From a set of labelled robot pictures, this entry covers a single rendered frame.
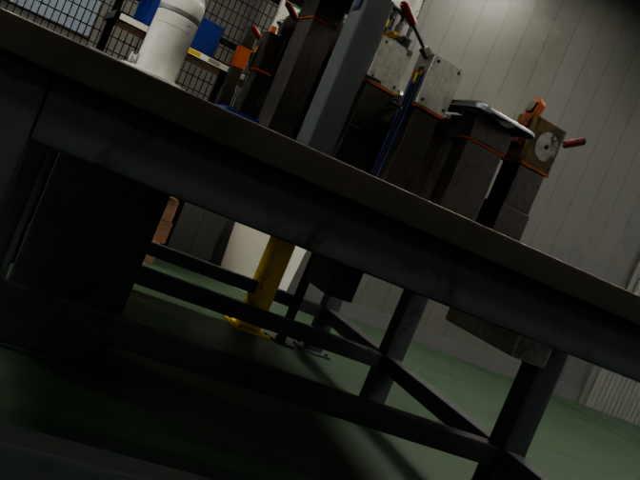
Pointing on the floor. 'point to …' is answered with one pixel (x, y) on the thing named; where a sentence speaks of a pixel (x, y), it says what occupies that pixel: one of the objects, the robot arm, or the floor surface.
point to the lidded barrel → (252, 247)
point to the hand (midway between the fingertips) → (394, 28)
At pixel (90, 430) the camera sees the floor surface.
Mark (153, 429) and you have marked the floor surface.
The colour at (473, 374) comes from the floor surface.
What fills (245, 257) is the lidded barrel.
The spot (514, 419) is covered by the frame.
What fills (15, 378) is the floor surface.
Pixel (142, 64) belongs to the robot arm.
